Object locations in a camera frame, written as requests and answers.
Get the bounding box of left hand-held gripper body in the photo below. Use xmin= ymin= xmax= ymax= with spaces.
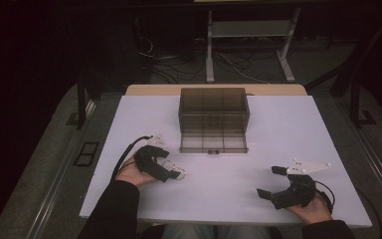
xmin=133 ymin=133 xmax=167 ymax=173

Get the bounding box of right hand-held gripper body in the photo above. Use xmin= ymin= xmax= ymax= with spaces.
xmin=272 ymin=158 xmax=332 ymax=211

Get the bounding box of gold bracelet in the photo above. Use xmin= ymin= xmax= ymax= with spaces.
xmin=160 ymin=159 xmax=177 ymax=170
xmin=173 ymin=167 xmax=187 ymax=181

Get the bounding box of smoky transparent drawer box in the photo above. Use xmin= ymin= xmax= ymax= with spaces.
xmin=178 ymin=87 xmax=251 ymax=135

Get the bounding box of person's left hand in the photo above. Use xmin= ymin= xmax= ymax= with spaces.
xmin=115 ymin=153 xmax=157 ymax=187

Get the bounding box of person's right hand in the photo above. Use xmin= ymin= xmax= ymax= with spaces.
xmin=285 ymin=192 xmax=333 ymax=225

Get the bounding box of white board mat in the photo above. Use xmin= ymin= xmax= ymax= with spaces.
xmin=79 ymin=95 xmax=373 ymax=229

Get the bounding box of black floor outlet plate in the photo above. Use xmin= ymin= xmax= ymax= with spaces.
xmin=73 ymin=141 xmax=99 ymax=167

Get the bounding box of wooden table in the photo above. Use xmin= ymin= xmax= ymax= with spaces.
xmin=124 ymin=84 xmax=308 ymax=98

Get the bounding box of black metal stand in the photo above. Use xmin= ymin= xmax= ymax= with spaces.
xmin=349 ymin=79 xmax=377 ymax=128
xmin=67 ymin=74 xmax=96 ymax=130

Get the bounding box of left hand-held gripper black cable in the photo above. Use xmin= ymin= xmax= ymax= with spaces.
xmin=110 ymin=134 xmax=154 ymax=182

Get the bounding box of hand-held gripper black cable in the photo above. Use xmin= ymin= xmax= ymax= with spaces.
xmin=313 ymin=179 xmax=336 ymax=213
xmin=110 ymin=134 xmax=154 ymax=182

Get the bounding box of right hand-held gripper black cable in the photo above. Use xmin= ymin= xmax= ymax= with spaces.
xmin=313 ymin=179 xmax=336 ymax=213

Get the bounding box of thin black cable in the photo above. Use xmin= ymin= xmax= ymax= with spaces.
xmin=354 ymin=187 xmax=382 ymax=239

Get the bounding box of metal floor rail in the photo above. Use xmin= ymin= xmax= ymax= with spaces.
xmin=354 ymin=125 xmax=382 ymax=213
xmin=26 ymin=99 xmax=97 ymax=239

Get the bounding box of tangle of black floor cables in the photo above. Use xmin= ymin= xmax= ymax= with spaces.
xmin=137 ymin=34 xmax=210 ymax=84

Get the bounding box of white floor cable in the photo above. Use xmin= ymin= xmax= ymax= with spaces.
xmin=217 ymin=52 xmax=271 ymax=85

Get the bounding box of white metal desk frame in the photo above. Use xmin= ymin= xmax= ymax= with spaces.
xmin=205 ymin=8 xmax=302 ymax=84

